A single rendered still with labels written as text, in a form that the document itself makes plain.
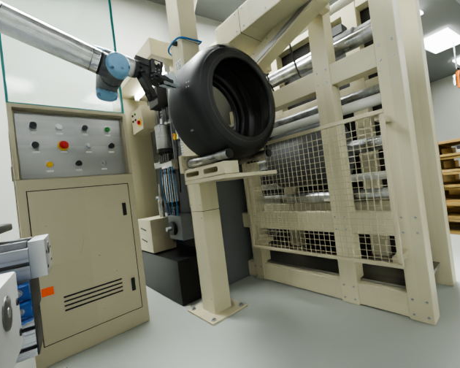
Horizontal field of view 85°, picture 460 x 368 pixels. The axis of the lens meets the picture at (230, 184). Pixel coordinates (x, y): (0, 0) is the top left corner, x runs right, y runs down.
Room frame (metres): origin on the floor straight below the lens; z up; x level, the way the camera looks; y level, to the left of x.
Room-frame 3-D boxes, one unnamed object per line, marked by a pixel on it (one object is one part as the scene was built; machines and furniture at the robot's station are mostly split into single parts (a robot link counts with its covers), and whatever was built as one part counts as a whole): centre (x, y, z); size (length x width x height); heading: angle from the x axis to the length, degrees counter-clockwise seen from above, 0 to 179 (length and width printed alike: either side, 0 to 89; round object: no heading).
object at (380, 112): (1.42, -0.41, 0.65); 0.90 x 0.02 x 0.70; 41
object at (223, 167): (1.29, 0.10, 0.84); 0.36 x 0.09 x 0.06; 41
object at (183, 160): (1.51, 0.11, 0.90); 0.40 x 0.03 x 0.10; 131
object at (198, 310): (1.56, 0.17, 0.01); 0.27 x 0.27 x 0.02; 41
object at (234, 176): (1.38, -0.01, 0.80); 0.37 x 0.36 x 0.02; 131
